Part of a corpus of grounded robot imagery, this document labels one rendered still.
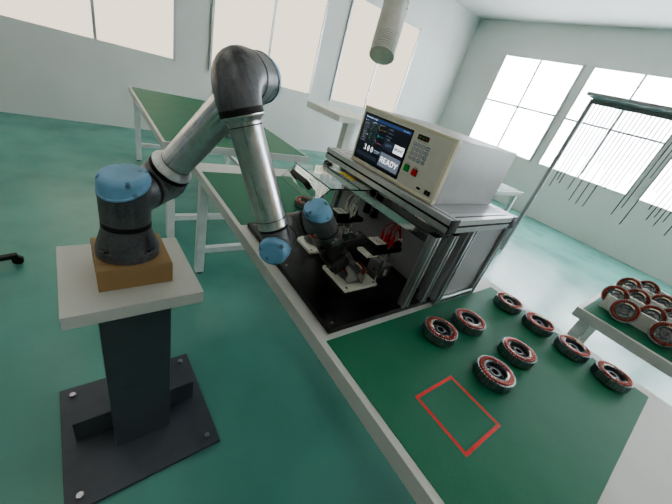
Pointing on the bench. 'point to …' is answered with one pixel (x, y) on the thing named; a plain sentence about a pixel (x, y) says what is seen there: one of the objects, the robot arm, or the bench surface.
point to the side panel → (471, 264)
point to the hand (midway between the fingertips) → (352, 270)
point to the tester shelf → (452, 216)
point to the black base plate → (367, 302)
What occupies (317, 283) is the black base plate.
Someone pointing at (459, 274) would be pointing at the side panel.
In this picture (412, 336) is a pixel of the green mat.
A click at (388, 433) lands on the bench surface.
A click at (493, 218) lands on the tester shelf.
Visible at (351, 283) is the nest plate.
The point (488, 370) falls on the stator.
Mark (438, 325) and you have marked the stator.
